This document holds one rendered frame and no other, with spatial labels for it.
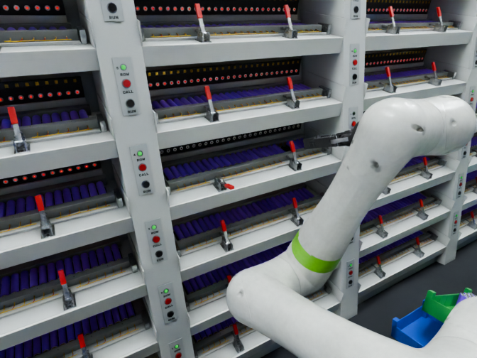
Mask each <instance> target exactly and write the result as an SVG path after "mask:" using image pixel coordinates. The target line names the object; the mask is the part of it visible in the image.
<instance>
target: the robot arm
mask: <svg viewBox="0 0 477 358"><path fill-rule="evenodd" d="M476 124H477V122H476V115H475V112H474V110H473V109H472V108H471V106H470V105H469V104H468V103H467V102H465V101H463V100H462V99H460V98H458V97H454V96H449V95H440V96H436V97H429V98H424V99H405V98H399V97H392V98H387V99H383V100H381V101H379V102H376V103H375V104H373V105H372V106H370V107H369V108H368V109H367V110H366V111H365V112H364V114H363V116H362V117H361V119H360V121H359V122H357V123H356V125H355V126H354V128H353V130H347V131H345V132H340V133H337V134H332V135H331V134H329V135H323V136H320V135H317V136H315V137H312V138H308V139H303V143H304V148H305V149H311V148H324V147H337V146H349V149H348V151H347V153H346V156H345V158H344V160H343V162H342V164H341V166H340V168H339V170H338V172H337V174H336V176H335V177H334V179H333V181H332V183H331V185H330V186H329V188H328V190H327V191H326V193H325V194H324V196H323V198H322V199H321V200H320V202H319V204H318V205H317V206H316V207H315V209H314V210H313V212H312V213H311V215H310V216H309V217H308V218H307V220H306V221H305V223H304V224H303V225H302V226H301V228H300V229H299V231H298V232H297V233H296V235H295V237H294V238H293V240H292V241H291V243H290V245H289V247H288V248H287V250H286V251H285V252H283V253H282V254H280V255H278V256H276V257H275V258H274V259H271V260H269V261H267V262H264V263H262V264H259V265H257V266H254V267H250V268H247V269H244V270H242V271H240V272H238V273H237V274H236V275H235V276H234V277H233V278H232V279H231V281H230V283H229V285H228V288H227V290H226V303H227V306H228V309H229V311H230V313H231V314H232V315H233V317H234V318H235V319H236V320H238V321H239V322H240V323H242V324H244V325H246V326H248V327H250V328H253V329H254V330H256V331H258V332H259V333H261V334H263V335H265V336H266V337H268V338H270V339H271V340H273V341H274V342H276V343H278V344H279V345H280V346H282V347H284V348H285V349H286V350H288V351H289V352H291V353H292V354H294V355H295V356H296V357H298V358H477V296H476V297H472V298H467V299H465V300H463V301H461V302H459V303H458V304H457V305H456V306H455V307H454V308H453V310H452V311H451V312H450V313H449V315H448V317H447V319H446V320H445V322H444V324H443V325H442V327H441V328H440V330H439V331H438V333H437V334H436V335H435V336H434V337H433V339H432V340H431V341H430V342H429V343H428V344H427V345H426V346H424V347H423V348H419V349H418V348H414V347H411V346H408V345H405V344H403V343H401V342H398V341H395V340H392V339H390V338H388V337H385V336H383V335H380V334H378V333H376V332H373V331H371V330H368V329H366V328H364V327H361V326H360V325H357V324H355V323H353V322H351V321H349V320H346V319H344V318H342V317H340V316H338V315H336V314H334V313H332V312H330V311H328V310H326V309H324V308H323V307H321V306H319V305H317V304H316V303H313V302H312V301H310V300H308V299H306V298H305V297H304V296H306V295H309V294H311V293H313V292H315V291H318V290H319V289H320V288H321V287H322V286H323V285H324V284H325V283H326V281H327V280H328V278H329V277H330V275H331V274H332V272H333V271H334V269H335V268H336V266H337V264H338V263H339V262H340V260H341V258H342V256H343V255H344V253H345V251H346V249H347V247H348V246H349V244H350V242H351V240H352V238H353V236H354V234H355V233H356V230H357V229H358V227H359V225H360V223H361V222H362V220H363V218H364V217H365V216H366V214H367V213H368V211H369V209H370V208H371V207H372V205H373V204H374V202H375V201H376V200H377V199H378V197H379V196H380V194H381V193H382V192H383V191H384V189H385V188H386V187H387V186H388V185H389V183H390V182H391V181H392V180H393V178H394V177H395V176H396V175H397V174H398V173H399V172H400V171H401V170H402V169H403V168H404V166H405V165H406V164H407V163H408V162H409V161H410V160H411V159H412V158H414V157H418V156H442V155H447V154H450V153H454V152H456V151H458V150H460V149H461V148H463V147H464V146H465V145H466V144H467V143H468V142H469V141H470V140H471V139H472V137H473V135H474V133H475V131H476Z"/></svg>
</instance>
